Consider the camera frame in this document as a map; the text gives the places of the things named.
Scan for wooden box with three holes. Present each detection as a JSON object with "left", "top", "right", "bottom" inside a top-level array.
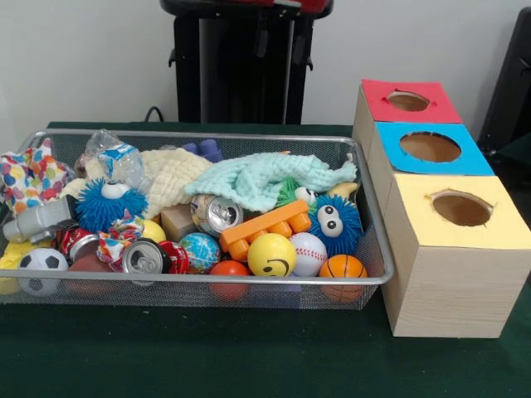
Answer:
[{"left": 352, "top": 78, "right": 531, "bottom": 339}]

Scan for yellow smiley ball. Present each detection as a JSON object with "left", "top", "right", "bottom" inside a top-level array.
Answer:
[{"left": 247, "top": 232, "right": 298, "bottom": 278}]

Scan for blue spiky toy small eyes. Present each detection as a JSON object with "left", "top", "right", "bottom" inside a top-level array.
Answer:
[{"left": 74, "top": 177, "right": 149, "bottom": 234}]

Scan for mint green waffle cloth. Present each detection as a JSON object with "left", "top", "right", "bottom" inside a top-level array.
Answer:
[{"left": 184, "top": 152, "right": 358, "bottom": 212}]

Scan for shallow silver mesh bin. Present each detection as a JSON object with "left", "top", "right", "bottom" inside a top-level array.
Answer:
[{"left": 0, "top": 129, "right": 395, "bottom": 311}]

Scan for black flat panel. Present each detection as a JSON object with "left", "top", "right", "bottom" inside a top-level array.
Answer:
[{"left": 476, "top": 6, "right": 531, "bottom": 154}]

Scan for crushed clear plastic bottle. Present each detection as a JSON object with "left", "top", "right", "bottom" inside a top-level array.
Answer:
[{"left": 85, "top": 129, "right": 146, "bottom": 190}]

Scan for small orange basketball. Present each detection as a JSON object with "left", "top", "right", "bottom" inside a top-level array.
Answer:
[{"left": 318, "top": 254, "right": 368, "bottom": 303}]

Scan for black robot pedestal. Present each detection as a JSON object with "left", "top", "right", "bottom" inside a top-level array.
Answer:
[{"left": 159, "top": 0, "right": 335, "bottom": 124}]

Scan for grey crushed bottle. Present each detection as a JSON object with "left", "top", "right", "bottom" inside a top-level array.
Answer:
[{"left": 2, "top": 194, "right": 80, "bottom": 245}]

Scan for cream waffle cloth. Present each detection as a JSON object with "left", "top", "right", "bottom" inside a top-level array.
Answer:
[{"left": 60, "top": 148, "right": 215, "bottom": 221}]

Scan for black cable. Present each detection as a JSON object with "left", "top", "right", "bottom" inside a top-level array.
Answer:
[{"left": 144, "top": 105, "right": 168, "bottom": 124}]

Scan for blue spiky toy big eyes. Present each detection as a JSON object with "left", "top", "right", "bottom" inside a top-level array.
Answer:
[{"left": 307, "top": 193, "right": 365, "bottom": 258}]

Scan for small soccer ball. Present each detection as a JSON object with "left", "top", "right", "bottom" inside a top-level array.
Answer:
[{"left": 17, "top": 247, "right": 70, "bottom": 298}]

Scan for orange building block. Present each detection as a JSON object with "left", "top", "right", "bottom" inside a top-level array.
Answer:
[{"left": 218, "top": 198, "right": 312, "bottom": 263}]

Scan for dark green table cloth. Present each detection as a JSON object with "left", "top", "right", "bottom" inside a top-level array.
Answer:
[
  {"left": 495, "top": 133, "right": 531, "bottom": 167},
  {"left": 0, "top": 120, "right": 531, "bottom": 398}
]

